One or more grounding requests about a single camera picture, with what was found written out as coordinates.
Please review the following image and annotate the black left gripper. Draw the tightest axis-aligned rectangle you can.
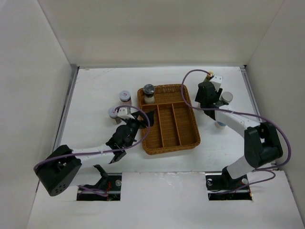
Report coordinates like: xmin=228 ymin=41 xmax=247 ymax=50
xmin=123 ymin=110 xmax=153 ymax=149

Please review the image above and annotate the grinder bottle clear lid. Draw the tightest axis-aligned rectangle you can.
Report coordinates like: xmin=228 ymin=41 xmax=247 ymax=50
xmin=143 ymin=84 xmax=155 ymax=104

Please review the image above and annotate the red sauce bottle yellow cap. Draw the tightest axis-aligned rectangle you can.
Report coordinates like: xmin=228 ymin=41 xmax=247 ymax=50
xmin=204 ymin=71 xmax=214 ymax=82

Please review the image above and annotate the white-lid spice jar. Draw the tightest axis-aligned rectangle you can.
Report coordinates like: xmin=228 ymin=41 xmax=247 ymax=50
xmin=108 ymin=106 xmax=122 ymax=125
xmin=119 ymin=90 xmax=132 ymax=105

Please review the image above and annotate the silver-lid shaker blue label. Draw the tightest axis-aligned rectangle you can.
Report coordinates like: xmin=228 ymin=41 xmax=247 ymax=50
xmin=214 ymin=121 xmax=226 ymax=129

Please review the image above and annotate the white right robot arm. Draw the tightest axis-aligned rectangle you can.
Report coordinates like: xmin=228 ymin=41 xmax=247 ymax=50
xmin=195 ymin=82 xmax=283 ymax=189

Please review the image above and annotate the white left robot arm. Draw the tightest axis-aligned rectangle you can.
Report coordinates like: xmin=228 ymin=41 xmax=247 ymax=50
xmin=33 ymin=107 xmax=155 ymax=197

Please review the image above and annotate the brown wicker divided tray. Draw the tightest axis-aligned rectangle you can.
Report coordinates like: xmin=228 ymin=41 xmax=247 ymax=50
xmin=137 ymin=84 xmax=201 ymax=155

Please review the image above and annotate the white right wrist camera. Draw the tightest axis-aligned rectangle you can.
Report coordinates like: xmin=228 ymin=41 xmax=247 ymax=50
xmin=210 ymin=74 xmax=223 ymax=91

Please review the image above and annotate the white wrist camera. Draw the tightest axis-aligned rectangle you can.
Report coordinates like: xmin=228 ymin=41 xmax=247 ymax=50
xmin=210 ymin=74 xmax=223 ymax=91
xmin=117 ymin=107 xmax=134 ymax=120

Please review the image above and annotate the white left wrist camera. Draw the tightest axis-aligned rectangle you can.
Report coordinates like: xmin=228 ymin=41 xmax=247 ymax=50
xmin=117 ymin=107 xmax=134 ymax=120

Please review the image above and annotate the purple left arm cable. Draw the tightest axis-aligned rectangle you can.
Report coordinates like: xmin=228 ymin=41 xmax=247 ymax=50
xmin=33 ymin=106 xmax=151 ymax=171

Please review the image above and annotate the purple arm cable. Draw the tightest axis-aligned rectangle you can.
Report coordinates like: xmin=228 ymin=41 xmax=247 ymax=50
xmin=181 ymin=69 xmax=292 ymax=191
xmin=33 ymin=106 xmax=151 ymax=171

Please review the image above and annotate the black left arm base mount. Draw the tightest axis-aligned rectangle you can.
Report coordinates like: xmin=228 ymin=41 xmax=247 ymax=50
xmin=76 ymin=165 xmax=122 ymax=201

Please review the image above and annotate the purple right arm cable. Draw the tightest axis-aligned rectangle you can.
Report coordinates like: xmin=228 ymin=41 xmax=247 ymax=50
xmin=181 ymin=69 xmax=292 ymax=191

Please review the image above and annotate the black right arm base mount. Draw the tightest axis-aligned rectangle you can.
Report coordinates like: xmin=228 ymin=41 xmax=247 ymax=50
xmin=205 ymin=173 xmax=252 ymax=201

